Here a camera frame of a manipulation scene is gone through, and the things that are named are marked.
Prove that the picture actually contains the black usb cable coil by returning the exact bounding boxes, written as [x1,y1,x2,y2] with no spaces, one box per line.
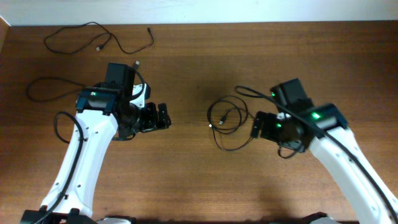
[206,95,256,152]

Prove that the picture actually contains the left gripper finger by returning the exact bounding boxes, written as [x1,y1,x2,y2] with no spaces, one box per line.
[158,103,171,129]
[146,103,161,131]

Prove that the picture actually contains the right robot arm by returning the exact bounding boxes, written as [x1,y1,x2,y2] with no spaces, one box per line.
[251,78,397,223]

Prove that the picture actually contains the thin black usb cable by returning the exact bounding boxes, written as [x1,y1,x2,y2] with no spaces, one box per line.
[43,21,155,57]

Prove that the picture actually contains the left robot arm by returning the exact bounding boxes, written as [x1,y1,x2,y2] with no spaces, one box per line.
[21,62,171,223]

